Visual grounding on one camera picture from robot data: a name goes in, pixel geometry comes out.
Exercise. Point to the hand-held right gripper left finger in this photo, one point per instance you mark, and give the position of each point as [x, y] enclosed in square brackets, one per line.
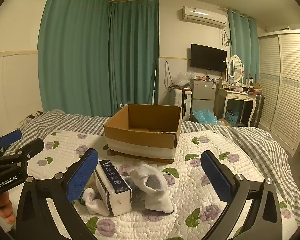
[82, 176]

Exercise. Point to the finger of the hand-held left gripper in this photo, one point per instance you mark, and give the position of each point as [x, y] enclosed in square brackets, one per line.
[31, 146]
[10, 137]

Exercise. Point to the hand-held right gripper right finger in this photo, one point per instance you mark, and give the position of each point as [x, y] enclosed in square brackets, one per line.
[216, 177]

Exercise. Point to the small white sock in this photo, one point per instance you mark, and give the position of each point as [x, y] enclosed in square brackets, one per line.
[95, 203]

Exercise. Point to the white tissue pack dark label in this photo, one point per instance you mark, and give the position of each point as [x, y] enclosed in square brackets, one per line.
[115, 192]

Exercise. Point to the large white sock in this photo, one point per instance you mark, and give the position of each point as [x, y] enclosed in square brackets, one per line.
[157, 195]

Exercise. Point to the brown cardboard box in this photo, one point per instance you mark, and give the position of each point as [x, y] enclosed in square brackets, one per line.
[140, 142]

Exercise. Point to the person's left hand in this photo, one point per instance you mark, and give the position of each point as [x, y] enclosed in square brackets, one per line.
[5, 206]

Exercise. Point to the brown patterned pillow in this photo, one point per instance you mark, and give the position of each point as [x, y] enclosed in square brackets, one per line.
[32, 117]

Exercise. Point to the white floral quilt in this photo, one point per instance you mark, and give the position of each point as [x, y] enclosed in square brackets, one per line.
[202, 205]

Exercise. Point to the blue plastic bag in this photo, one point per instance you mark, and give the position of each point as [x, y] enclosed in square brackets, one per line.
[206, 117]

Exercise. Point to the blue storage basket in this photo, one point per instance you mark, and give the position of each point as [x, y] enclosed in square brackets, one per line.
[232, 118]

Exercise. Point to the dark suitcase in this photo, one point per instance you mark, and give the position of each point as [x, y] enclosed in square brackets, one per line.
[258, 110]

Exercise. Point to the white suitcase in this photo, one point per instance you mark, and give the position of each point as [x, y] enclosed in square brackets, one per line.
[182, 101]

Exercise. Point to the white dressing table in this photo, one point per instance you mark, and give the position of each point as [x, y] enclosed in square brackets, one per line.
[236, 95]

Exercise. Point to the silver small fridge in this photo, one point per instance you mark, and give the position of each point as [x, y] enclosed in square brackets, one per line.
[203, 92]

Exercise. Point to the small brown box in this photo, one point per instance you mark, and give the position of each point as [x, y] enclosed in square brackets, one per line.
[257, 87]

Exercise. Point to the wide green curtain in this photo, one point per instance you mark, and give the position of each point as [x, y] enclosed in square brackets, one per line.
[75, 55]

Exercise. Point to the clear plastic bag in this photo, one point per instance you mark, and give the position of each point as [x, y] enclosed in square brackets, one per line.
[183, 80]

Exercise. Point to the white pole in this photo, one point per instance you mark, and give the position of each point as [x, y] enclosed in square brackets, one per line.
[154, 85]

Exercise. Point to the white oval mirror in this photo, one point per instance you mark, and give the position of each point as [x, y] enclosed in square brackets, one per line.
[235, 67]

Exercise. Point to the white louvred wardrobe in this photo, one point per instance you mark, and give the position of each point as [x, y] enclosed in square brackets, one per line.
[285, 87]

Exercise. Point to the narrow green curtain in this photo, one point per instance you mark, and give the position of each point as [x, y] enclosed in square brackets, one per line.
[133, 55]

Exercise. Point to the light blue curtain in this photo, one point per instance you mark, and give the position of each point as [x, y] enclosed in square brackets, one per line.
[242, 45]

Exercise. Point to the air conditioner pipe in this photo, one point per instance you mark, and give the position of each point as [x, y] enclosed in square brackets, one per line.
[226, 38]

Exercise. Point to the white air conditioner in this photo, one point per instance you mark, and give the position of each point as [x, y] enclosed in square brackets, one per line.
[205, 17]

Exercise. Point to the black wall television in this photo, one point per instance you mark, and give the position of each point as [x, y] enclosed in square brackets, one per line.
[208, 57]

